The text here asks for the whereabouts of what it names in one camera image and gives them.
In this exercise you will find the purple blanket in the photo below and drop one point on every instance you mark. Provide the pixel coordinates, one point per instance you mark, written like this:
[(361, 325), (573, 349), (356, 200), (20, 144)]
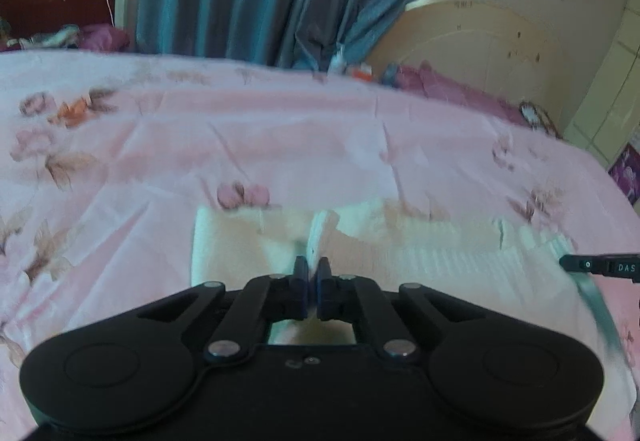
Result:
[(450, 88)]

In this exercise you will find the plaid pillow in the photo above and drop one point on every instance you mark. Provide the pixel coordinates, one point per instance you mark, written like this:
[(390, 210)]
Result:
[(537, 117)]

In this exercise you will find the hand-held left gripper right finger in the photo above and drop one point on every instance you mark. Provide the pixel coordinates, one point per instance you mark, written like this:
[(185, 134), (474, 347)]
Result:
[(325, 286)]

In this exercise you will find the purple wall poster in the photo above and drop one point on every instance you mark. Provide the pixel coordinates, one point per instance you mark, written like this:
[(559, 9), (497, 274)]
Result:
[(627, 173)]

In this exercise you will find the white knit sweater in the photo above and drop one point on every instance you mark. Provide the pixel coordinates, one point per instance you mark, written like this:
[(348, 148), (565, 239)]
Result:
[(450, 261)]

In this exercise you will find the pink floral bedsheet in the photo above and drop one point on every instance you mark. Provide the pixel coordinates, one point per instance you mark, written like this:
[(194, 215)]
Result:
[(150, 156)]

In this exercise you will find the cream round headboard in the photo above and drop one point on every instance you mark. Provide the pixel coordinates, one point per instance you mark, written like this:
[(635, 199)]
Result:
[(475, 46)]

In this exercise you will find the purple pillow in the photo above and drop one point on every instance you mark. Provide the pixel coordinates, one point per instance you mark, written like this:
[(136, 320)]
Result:
[(107, 38)]

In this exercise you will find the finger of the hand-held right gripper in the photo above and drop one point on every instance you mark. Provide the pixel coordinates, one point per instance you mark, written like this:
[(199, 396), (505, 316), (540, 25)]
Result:
[(582, 264)]

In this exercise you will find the crumpled light cloth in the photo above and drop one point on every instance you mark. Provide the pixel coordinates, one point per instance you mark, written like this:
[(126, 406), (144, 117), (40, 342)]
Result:
[(50, 37)]

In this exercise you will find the cream wardrobe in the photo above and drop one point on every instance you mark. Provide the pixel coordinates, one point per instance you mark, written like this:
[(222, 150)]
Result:
[(612, 86)]

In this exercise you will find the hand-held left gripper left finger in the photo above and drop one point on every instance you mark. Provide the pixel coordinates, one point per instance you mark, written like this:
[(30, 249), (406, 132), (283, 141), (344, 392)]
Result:
[(300, 286)]

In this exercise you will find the white pump bottle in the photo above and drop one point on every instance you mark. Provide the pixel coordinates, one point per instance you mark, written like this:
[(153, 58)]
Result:
[(338, 61)]

